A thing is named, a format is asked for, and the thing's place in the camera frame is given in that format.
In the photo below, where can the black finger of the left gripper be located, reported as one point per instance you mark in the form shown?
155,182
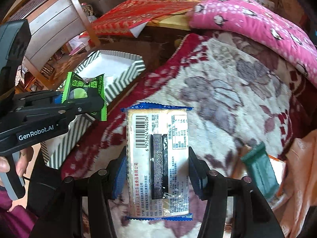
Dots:
84,105

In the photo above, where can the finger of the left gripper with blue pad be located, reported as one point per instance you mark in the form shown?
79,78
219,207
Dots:
58,99

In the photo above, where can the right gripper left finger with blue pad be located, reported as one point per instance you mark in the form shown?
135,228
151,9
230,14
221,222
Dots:
62,217

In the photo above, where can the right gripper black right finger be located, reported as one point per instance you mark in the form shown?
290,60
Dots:
252,215

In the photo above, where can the green black snack packet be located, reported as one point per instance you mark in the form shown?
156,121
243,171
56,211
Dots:
77,87

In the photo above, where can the striped green white cardboard box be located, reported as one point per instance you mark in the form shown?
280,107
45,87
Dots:
105,73

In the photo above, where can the dark green wafer packet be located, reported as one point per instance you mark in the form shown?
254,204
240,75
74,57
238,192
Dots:
260,170

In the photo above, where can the blue edged biscuit packet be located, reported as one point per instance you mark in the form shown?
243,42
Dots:
157,154

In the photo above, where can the orange cracker packet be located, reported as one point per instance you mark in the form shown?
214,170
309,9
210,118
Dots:
278,166

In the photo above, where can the person left hand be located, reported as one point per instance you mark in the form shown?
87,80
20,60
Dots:
21,165

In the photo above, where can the peach plastic bag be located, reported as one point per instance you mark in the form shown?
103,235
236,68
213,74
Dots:
299,186

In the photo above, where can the wooden chair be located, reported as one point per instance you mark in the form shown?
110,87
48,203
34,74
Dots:
52,24

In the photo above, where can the red embroidered cloth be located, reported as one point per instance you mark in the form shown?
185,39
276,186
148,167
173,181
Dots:
132,13

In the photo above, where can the floral fleece blanket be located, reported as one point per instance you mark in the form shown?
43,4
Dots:
241,94

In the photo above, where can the pink penguin quilt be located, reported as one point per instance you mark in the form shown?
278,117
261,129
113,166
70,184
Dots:
250,19

